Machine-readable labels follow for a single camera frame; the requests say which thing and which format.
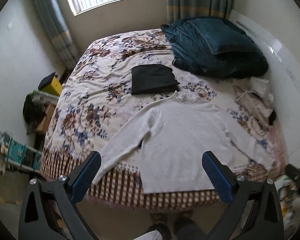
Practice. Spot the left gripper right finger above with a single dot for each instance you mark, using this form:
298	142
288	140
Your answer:
265	220

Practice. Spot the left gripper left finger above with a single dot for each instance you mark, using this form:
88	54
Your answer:
36	218

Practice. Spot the white knit sweater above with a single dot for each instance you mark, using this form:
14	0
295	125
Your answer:
168	138

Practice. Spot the teal storage rack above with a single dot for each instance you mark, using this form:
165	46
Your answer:
18	154

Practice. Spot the cardboard box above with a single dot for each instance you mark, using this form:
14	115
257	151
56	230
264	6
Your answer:
43	126

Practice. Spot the black bag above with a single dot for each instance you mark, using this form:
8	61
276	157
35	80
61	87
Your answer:
33	114

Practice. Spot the floral bed sheet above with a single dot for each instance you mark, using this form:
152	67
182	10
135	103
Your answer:
96	101

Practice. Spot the beige crumpled cloth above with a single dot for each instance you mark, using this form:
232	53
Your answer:
257	101

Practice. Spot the yellow box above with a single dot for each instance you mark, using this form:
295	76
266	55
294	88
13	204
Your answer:
54	87

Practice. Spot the black cloth on box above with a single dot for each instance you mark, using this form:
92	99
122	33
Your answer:
47	81

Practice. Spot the white headboard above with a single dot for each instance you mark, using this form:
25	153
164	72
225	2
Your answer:
284	76

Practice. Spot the black folded garment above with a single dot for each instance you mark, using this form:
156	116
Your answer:
153	79

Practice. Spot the dark teal quilt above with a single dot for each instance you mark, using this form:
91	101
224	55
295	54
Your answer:
214	47

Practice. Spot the left teal curtain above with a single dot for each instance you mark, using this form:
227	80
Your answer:
57	30

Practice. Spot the wall switch plate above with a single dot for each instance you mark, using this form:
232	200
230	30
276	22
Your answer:
9	26

